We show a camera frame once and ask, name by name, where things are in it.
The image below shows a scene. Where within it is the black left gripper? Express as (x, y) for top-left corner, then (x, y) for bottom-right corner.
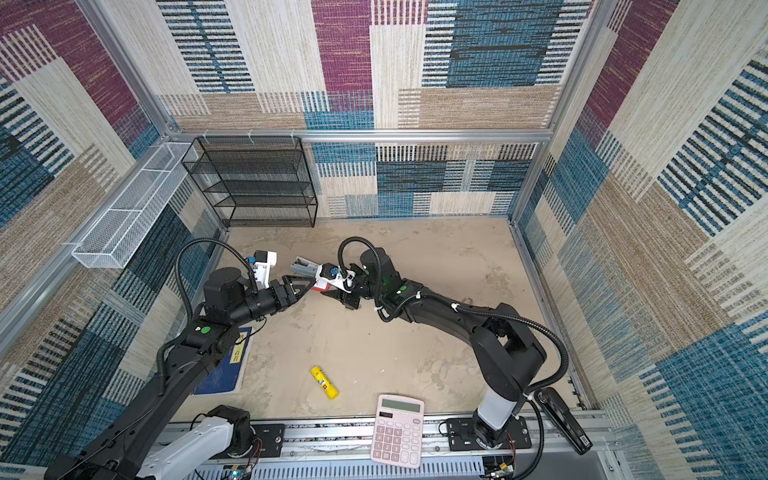
(229, 276), (314, 329)

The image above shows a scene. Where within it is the red padlock with key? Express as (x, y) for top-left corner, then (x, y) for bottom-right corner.
(312, 278), (331, 292)

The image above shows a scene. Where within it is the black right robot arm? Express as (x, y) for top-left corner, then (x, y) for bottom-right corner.
(314, 236), (570, 449)

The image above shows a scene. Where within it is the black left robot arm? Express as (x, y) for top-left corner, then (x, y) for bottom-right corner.
(44, 255), (316, 479)

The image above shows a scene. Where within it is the light blue stapler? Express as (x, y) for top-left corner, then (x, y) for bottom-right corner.
(290, 256), (320, 277)

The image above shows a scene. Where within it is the yellow glue stick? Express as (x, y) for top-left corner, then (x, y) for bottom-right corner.
(310, 366), (339, 400)

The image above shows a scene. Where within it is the blue notebook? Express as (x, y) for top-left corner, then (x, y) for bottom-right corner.
(193, 327), (252, 396)

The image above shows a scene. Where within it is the pink calculator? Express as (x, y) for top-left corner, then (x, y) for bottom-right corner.
(370, 394), (425, 469)

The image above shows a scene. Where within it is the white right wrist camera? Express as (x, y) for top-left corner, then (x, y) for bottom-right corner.
(315, 263), (353, 282)

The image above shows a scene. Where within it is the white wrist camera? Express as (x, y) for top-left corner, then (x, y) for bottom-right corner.
(247, 250), (277, 290)
(315, 263), (353, 282)

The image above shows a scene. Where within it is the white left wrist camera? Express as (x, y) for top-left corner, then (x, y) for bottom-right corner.
(247, 250), (277, 290)

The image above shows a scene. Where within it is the black wire shelf rack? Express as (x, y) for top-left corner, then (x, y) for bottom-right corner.
(181, 136), (318, 228)

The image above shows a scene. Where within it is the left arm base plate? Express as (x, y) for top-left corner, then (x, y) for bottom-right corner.
(251, 423), (286, 459)

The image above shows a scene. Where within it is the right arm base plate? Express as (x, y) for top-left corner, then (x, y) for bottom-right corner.
(445, 415), (532, 451)

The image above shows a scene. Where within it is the white wire mesh basket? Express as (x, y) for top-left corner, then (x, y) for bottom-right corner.
(72, 142), (190, 269)

